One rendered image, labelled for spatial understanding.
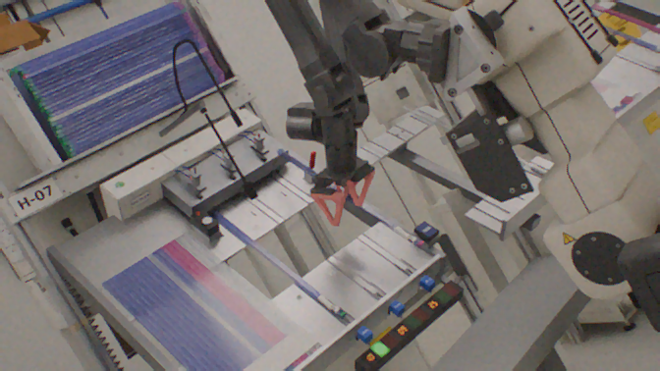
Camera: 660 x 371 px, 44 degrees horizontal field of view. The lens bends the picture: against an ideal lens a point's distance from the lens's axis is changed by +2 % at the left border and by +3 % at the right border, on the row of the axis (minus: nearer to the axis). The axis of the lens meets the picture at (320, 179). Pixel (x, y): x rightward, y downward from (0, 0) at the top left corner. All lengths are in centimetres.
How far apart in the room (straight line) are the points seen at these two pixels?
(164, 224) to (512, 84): 104
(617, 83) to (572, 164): 128
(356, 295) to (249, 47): 245
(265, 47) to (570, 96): 291
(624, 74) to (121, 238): 166
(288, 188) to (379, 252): 34
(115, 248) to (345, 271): 58
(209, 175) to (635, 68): 145
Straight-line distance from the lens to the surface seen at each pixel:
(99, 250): 209
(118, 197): 210
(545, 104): 145
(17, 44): 255
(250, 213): 212
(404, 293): 194
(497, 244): 224
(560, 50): 142
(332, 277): 195
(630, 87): 271
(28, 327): 359
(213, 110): 231
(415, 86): 295
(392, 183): 441
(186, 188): 212
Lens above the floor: 121
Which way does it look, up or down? 5 degrees down
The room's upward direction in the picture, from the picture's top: 30 degrees counter-clockwise
